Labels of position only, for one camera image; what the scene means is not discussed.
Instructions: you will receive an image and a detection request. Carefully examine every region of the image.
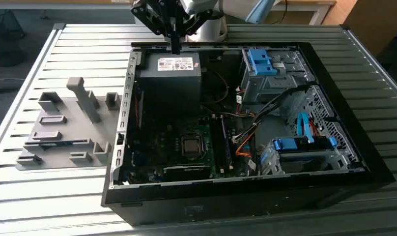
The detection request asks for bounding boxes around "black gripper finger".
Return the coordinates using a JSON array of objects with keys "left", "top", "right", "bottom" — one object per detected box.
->
[
  {"left": 129, "top": 0, "right": 177, "bottom": 54},
  {"left": 176, "top": 9, "right": 218, "bottom": 54}
]

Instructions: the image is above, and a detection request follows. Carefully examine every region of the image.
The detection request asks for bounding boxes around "black RAM slot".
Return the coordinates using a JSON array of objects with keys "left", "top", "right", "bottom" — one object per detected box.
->
[{"left": 208, "top": 115, "right": 226, "bottom": 174}]

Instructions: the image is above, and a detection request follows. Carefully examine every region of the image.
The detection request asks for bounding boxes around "blue plastic drive carrier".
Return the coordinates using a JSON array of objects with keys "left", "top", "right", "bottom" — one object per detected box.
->
[{"left": 246, "top": 49, "right": 280, "bottom": 76}]

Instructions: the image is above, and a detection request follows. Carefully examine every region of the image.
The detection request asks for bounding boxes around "grey power supply unit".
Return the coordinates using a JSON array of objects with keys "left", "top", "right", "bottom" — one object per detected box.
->
[{"left": 136, "top": 52, "right": 202, "bottom": 116}]

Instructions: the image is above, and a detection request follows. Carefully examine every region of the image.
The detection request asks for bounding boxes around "grey metal drive cage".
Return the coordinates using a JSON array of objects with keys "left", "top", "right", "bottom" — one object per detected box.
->
[{"left": 240, "top": 49, "right": 314, "bottom": 104}]

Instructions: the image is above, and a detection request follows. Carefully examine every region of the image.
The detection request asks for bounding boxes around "black mesh waste bin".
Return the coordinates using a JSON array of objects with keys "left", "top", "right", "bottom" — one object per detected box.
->
[{"left": 0, "top": 9, "right": 26, "bottom": 67}]

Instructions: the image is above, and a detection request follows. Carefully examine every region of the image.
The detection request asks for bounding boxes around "CPU socket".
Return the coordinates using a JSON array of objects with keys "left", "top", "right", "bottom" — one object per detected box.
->
[{"left": 178, "top": 132, "right": 205, "bottom": 160}]

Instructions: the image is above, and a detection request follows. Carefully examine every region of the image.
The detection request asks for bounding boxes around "green motherboard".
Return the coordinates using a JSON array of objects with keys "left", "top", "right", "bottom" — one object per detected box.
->
[{"left": 125, "top": 114, "right": 252, "bottom": 184}]

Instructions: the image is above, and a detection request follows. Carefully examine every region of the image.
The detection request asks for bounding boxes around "grey plastic parts rack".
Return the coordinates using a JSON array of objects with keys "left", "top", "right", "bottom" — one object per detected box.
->
[{"left": 14, "top": 77, "right": 122, "bottom": 172}]

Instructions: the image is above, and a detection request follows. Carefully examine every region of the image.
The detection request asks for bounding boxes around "silver CPU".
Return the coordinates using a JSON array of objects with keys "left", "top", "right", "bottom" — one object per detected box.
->
[{"left": 182, "top": 139, "right": 201, "bottom": 153}]

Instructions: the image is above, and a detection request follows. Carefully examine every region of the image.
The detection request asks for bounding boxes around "wooden cabinet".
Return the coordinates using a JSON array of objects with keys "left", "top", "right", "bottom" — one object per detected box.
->
[{"left": 322, "top": 0, "right": 397, "bottom": 57}]

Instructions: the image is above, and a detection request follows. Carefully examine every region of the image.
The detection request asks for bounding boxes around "blue disk carrier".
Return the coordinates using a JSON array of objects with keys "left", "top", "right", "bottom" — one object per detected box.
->
[{"left": 272, "top": 137, "right": 337, "bottom": 151}]

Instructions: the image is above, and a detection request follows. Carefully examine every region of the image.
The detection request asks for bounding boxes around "black graphics card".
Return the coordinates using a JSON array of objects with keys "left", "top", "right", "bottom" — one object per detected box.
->
[{"left": 161, "top": 164, "right": 212, "bottom": 181}]

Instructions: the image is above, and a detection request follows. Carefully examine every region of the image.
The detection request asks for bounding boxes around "grey metal disk bay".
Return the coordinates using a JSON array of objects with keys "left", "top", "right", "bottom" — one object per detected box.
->
[{"left": 257, "top": 140, "right": 361, "bottom": 176}]

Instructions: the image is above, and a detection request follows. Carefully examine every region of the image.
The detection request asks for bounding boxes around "black open PC case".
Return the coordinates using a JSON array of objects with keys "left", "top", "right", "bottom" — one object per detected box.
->
[{"left": 100, "top": 41, "right": 396, "bottom": 226}]

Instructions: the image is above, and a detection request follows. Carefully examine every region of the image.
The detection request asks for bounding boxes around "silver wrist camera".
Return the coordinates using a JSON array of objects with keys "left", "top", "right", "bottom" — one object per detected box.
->
[{"left": 184, "top": 0, "right": 218, "bottom": 15}]

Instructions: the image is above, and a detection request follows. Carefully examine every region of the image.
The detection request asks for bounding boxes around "brown looped wire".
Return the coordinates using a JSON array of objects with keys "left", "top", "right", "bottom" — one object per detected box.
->
[{"left": 201, "top": 68, "right": 230, "bottom": 106}]

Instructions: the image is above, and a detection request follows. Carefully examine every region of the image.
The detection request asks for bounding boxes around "white desk frame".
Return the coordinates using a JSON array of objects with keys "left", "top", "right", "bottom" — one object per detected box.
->
[{"left": 269, "top": 0, "right": 337, "bottom": 25}]

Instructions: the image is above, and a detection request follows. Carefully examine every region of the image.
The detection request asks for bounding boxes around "black cable bundle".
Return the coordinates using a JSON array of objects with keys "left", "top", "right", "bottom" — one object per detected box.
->
[{"left": 250, "top": 85, "right": 309, "bottom": 128}]

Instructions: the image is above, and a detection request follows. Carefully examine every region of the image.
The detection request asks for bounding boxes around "blue SATA wire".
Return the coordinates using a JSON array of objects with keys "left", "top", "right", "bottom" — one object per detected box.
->
[{"left": 296, "top": 112, "right": 314, "bottom": 145}]

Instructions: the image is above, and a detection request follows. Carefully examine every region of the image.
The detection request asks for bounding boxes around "orange wire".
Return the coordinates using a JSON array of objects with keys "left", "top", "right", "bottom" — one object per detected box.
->
[{"left": 234, "top": 137, "right": 252, "bottom": 157}]

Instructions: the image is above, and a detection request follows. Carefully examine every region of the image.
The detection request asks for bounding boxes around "red SATA wire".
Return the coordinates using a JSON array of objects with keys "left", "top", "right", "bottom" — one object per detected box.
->
[{"left": 309, "top": 120, "right": 321, "bottom": 137}]

